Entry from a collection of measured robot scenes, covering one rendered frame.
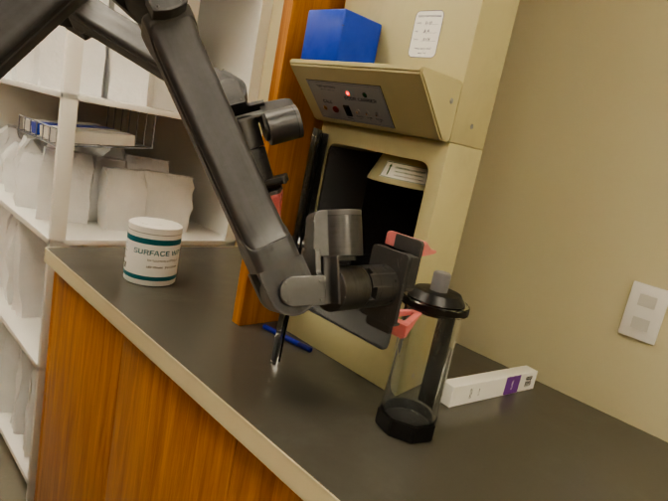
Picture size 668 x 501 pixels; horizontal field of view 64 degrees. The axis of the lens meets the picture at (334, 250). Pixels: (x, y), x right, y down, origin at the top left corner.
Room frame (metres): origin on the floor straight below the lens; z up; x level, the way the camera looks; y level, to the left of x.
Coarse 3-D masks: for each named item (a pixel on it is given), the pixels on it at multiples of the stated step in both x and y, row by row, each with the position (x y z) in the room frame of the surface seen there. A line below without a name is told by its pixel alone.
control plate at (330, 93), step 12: (312, 84) 1.06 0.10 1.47; (324, 84) 1.03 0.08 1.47; (336, 84) 1.01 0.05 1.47; (348, 84) 0.98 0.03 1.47; (360, 84) 0.96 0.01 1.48; (324, 96) 1.06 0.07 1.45; (336, 96) 1.03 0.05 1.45; (348, 96) 1.01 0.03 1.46; (360, 96) 0.98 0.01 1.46; (372, 96) 0.96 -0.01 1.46; (324, 108) 1.08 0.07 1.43; (360, 108) 1.01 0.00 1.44; (372, 108) 0.98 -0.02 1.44; (384, 108) 0.96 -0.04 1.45; (348, 120) 1.05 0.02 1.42; (360, 120) 1.03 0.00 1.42; (372, 120) 1.00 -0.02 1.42; (384, 120) 0.98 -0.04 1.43
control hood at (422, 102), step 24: (312, 72) 1.03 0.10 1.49; (336, 72) 0.99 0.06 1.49; (360, 72) 0.94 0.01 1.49; (384, 72) 0.90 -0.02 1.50; (408, 72) 0.87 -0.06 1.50; (432, 72) 0.87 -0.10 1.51; (312, 96) 1.09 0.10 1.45; (384, 96) 0.94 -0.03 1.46; (408, 96) 0.90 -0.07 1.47; (432, 96) 0.88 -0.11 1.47; (456, 96) 0.92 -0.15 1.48; (336, 120) 1.08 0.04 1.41; (408, 120) 0.94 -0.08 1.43; (432, 120) 0.90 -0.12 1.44
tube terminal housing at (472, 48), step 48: (384, 0) 1.08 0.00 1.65; (432, 0) 1.00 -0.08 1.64; (480, 0) 0.93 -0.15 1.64; (384, 48) 1.06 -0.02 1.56; (480, 48) 0.95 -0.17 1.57; (480, 96) 0.97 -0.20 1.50; (336, 144) 1.13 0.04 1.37; (384, 144) 1.03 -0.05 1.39; (432, 144) 0.95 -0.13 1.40; (480, 144) 1.00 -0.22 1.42; (432, 192) 0.94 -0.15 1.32; (432, 240) 0.94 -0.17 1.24; (336, 336) 1.04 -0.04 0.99; (384, 384) 0.94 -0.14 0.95
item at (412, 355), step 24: (456, 312) 0.77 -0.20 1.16; (408, 336) 0.79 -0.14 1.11; (432, 336) 0.78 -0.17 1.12; (456, 336) 0.80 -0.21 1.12; (408, 360) 0.78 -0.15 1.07; (432, 360) 0.78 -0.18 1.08; (408, 384) 0.78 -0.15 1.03; (432, 384) 0.78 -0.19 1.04; (384, 408) 0.81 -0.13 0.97; (408, 408) 0.78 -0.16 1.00; (432, 408) 0.79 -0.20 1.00
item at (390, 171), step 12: (384, 156) 1.07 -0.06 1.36; (396, 156) 1.05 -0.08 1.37; (372, 168) 1.10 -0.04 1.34; (384, 168) 1.05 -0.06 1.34; (396, 168) 1.03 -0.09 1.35; (408, 168) 1.03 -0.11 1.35; (420, 168) 1.03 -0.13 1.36; (384, 180) 1.03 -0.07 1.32; (396, 180) 1.02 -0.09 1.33; (408, 180) 1.02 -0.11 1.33; (420, 180) 1.02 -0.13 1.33
